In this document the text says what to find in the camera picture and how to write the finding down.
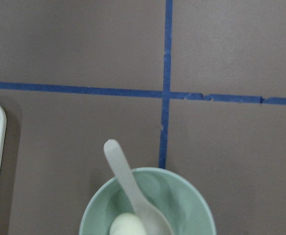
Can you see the white steamed bun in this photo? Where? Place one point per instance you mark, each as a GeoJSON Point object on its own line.
{"type": "Point", "coordinates": [127, 224]}

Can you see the white ceramic spoon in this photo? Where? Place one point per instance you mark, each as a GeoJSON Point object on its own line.
{"type": "Point", "coordinates": [155, 223]}

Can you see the mint green bowl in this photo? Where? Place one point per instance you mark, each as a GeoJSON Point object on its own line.
{"type": "Point", "coordinates": [180, 202]}

